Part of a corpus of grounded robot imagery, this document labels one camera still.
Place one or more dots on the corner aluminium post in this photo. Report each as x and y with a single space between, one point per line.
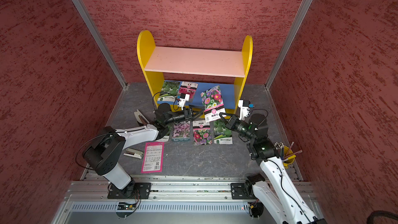
298 19
82 10

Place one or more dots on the mixed flower seed bag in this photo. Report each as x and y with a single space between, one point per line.
213 103

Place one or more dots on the right corner aluminium post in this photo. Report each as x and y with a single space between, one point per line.
298 19

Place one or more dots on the yellow wooden shelf unit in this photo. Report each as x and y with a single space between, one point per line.
155 61

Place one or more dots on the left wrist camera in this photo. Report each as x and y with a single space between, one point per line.
184 98

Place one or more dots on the pink back-side seed bag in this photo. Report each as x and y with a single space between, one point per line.
153 158

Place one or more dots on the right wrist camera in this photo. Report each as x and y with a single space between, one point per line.
245 107

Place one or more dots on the red dahlia seed bag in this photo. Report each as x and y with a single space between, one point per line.
187 88

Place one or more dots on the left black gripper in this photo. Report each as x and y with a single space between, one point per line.
186 111

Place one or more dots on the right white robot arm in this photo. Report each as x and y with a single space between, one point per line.
283 202

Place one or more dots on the green gourd bag shelf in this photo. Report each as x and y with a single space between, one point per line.
168 92

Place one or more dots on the yellow pencil cup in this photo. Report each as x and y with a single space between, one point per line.
287 155

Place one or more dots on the large green gourd seed bag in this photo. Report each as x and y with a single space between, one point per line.
166 134

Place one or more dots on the left corner aluminium post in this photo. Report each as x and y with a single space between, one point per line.
82 10

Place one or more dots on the pink zinnia seed bag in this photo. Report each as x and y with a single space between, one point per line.
201 133

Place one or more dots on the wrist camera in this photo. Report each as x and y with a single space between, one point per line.
184 98
245 107

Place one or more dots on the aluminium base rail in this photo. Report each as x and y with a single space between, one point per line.
163 188

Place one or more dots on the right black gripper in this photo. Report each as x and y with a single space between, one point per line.
233 120

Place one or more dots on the purple flower seed bag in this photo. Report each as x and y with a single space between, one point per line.
181 132

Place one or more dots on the open black silver stapler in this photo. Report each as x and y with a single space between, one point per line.
141 119

